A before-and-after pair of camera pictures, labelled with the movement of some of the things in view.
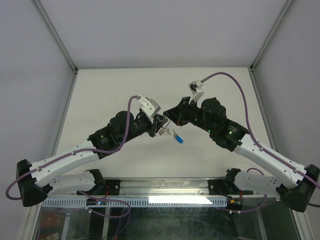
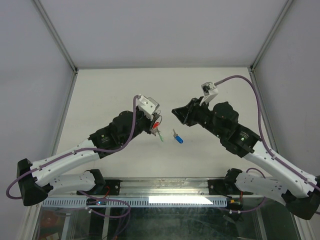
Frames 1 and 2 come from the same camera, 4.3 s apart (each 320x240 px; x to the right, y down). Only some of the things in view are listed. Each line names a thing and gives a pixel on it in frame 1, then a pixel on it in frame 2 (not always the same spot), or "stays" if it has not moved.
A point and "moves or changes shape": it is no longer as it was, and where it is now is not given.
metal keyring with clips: (165, 129) moves or changes shape
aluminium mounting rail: (167, 186) stays
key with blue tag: (177, 137) stays
